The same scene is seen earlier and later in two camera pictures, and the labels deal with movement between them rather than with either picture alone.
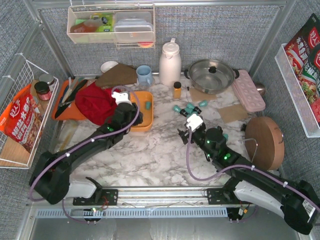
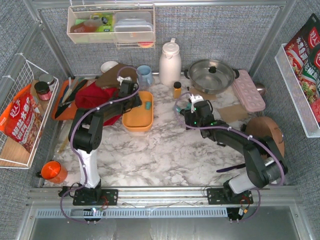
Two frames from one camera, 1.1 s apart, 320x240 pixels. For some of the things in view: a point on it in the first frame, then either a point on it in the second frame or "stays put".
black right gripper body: (187, 127) to (188, 116)
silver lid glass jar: (49, 79) stays put
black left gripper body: (136, 116) to (136, 100)
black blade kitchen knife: (63, 106) stays put
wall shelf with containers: (132, 26) stays put
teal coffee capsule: (148, 105) stays put
